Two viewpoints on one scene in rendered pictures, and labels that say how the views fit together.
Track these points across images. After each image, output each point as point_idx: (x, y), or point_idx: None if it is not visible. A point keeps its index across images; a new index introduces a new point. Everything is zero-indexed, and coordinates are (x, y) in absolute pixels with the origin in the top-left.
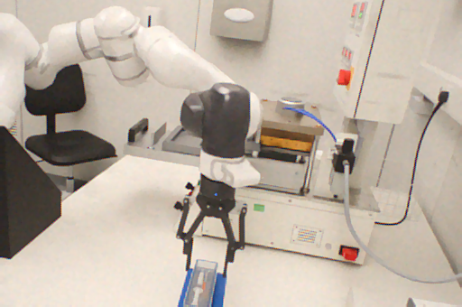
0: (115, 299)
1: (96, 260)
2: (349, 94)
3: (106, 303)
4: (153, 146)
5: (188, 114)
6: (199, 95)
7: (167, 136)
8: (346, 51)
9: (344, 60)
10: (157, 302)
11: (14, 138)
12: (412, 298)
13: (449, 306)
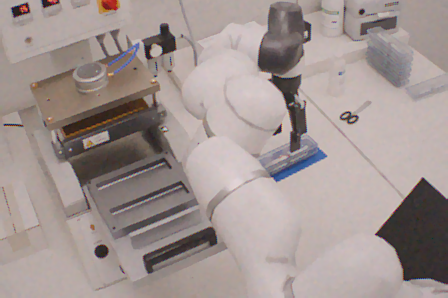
0: (344, 193)
1: (326, 238)
2: (127, 7)
3: (352, 193)
4: (201, 215)
5: (298, 49)
6: (288, 33)
7: (176, 205)
8: (49, 0)
9: (51, 8)
10: (317, 176)
11: (405, 197)
12: None
13: (204, 45)
